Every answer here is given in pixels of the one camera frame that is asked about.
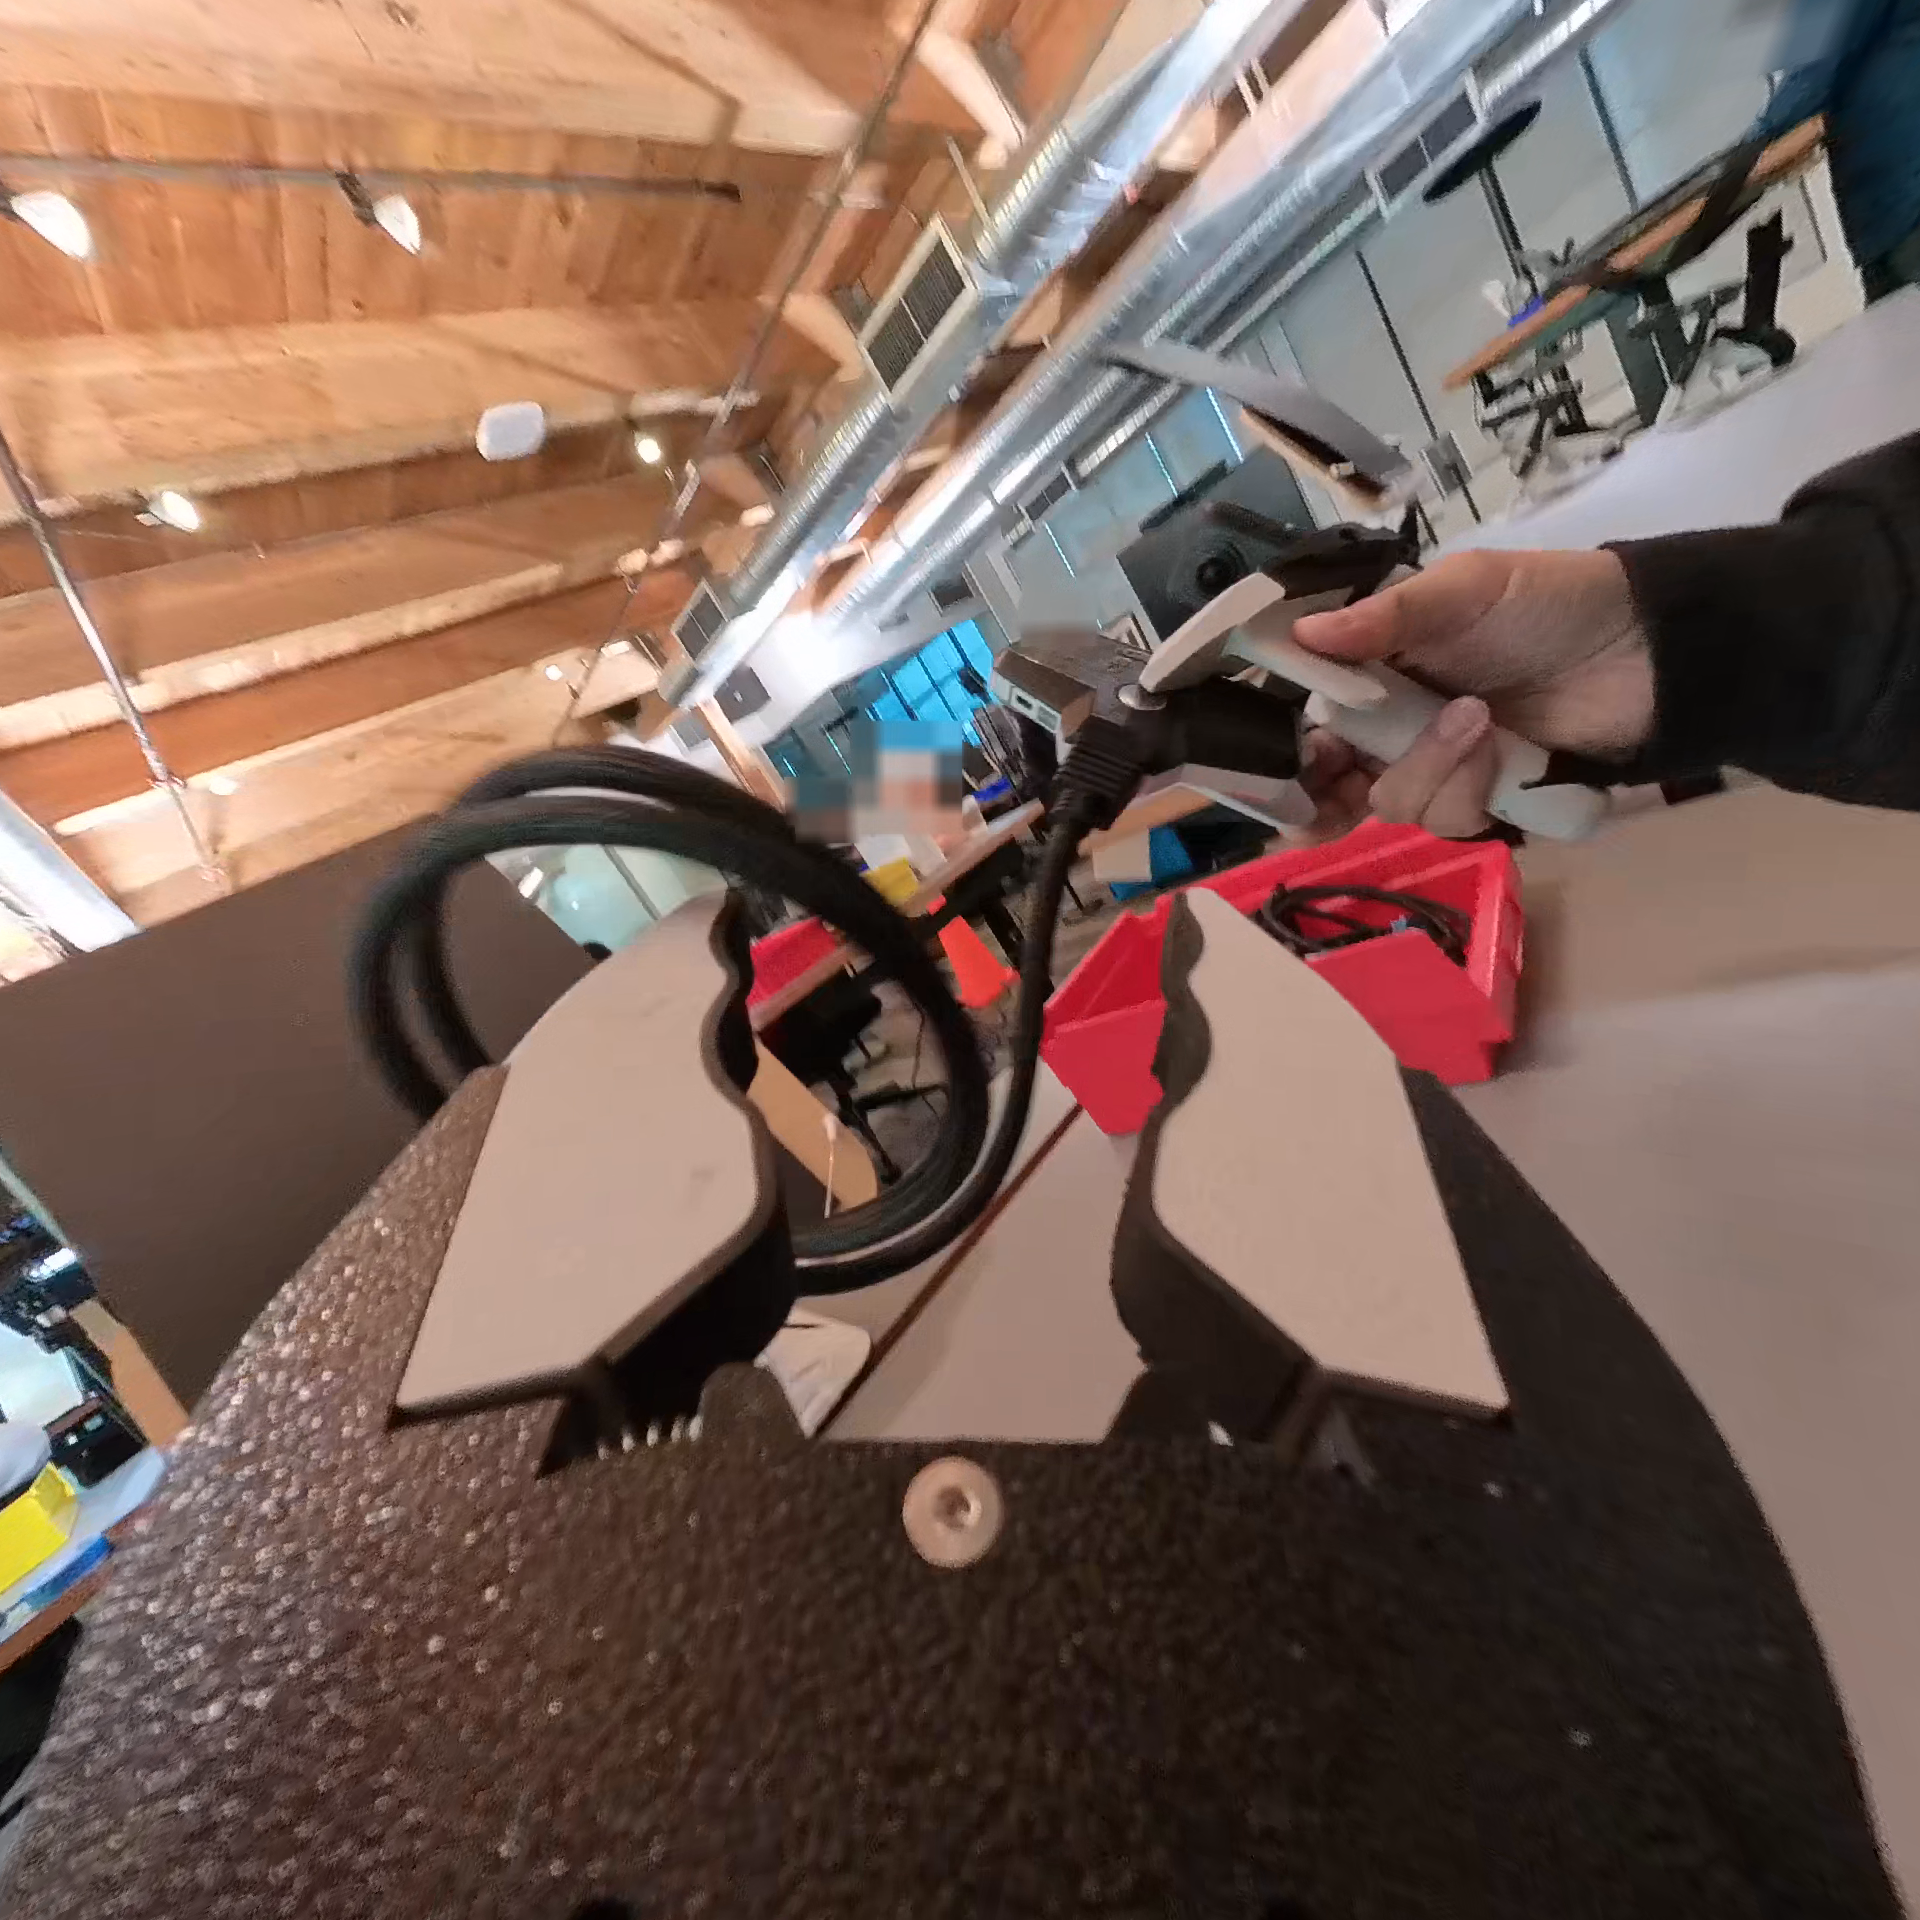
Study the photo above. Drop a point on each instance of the black switch hub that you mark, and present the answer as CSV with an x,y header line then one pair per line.
x,y
1073,674

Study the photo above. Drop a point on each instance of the white air vent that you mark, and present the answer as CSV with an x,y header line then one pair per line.
x,y
916,308

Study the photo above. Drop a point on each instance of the tilted wooden board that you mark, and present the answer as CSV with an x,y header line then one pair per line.
x,y
1320,450

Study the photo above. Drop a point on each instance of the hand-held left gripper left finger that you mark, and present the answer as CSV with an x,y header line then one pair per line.
x,y
599,1200

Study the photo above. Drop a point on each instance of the silver air duct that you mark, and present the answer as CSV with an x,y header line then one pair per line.
x,y
1049,166

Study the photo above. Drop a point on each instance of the ceiling track light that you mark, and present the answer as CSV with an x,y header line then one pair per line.
x,y
393,223
173,511
53,223

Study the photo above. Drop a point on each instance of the person's right forearm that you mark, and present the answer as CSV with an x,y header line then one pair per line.
x,y
1787,645

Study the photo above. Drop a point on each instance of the white ceiling access point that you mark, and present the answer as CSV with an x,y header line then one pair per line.
x,y
511,428

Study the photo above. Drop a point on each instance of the red bin with black divider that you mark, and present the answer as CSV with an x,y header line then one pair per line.
x,y
1411,1005

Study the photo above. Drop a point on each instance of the person's right hand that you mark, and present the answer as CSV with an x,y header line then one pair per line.
x,y
1531,645

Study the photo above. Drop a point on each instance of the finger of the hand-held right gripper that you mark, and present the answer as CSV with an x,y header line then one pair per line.
x,y
1219,638
1254,798

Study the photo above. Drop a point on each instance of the grey desk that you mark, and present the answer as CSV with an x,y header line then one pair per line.
x,y
1724,1126

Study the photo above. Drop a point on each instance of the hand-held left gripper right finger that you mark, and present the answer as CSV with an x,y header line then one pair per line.
x,y
1307,1200

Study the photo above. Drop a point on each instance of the orange traffic cone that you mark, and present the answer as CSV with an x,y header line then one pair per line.
x,y
975,968

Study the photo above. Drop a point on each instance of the small red bin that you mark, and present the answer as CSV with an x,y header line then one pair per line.
x,y
787,968

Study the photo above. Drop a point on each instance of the wooden standing desk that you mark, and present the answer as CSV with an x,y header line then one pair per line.
x,y
1575,295

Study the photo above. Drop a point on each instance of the black round pole lamp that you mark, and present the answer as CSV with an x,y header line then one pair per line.
x,y
1481,135

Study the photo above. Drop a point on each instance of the large grey table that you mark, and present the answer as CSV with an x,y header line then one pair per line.
x,y
1724,434

